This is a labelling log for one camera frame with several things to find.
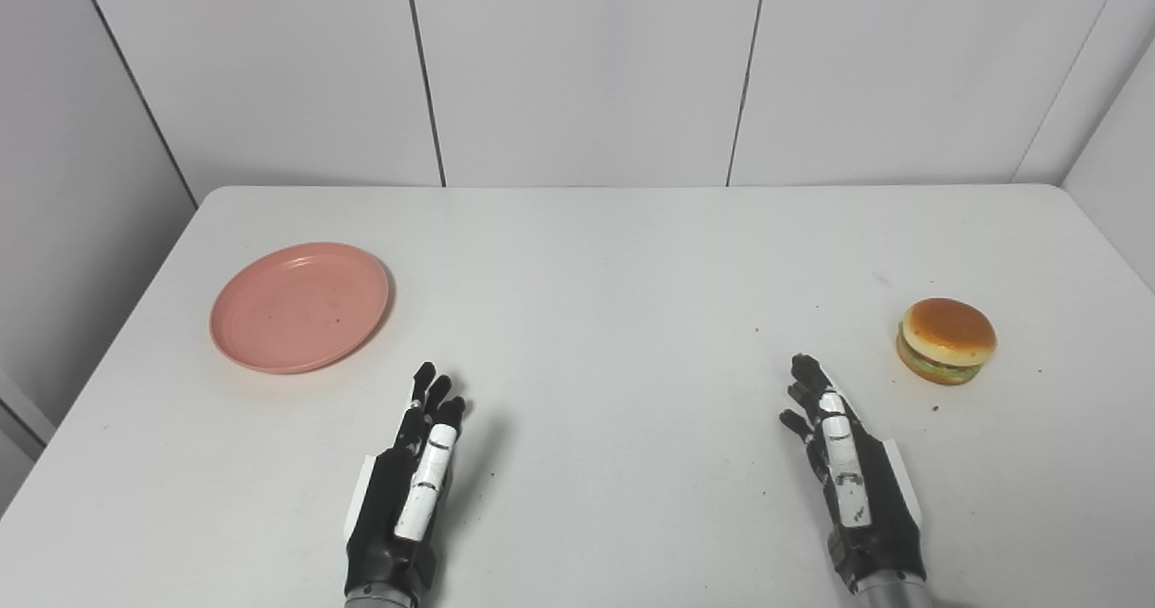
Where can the pink plastic plate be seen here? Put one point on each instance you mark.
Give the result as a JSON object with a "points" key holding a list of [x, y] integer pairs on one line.
{"points": [[300, 308]]}

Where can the toy hamburger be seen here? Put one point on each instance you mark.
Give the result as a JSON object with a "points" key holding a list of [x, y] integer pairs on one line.
{"points": [[947, 333]]}

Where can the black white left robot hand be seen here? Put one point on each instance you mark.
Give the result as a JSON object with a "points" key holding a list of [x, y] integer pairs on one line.
{"points": [[383, 500]]}

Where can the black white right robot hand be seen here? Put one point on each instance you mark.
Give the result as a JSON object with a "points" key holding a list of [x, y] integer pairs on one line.
{"points": [[880, 509]]}

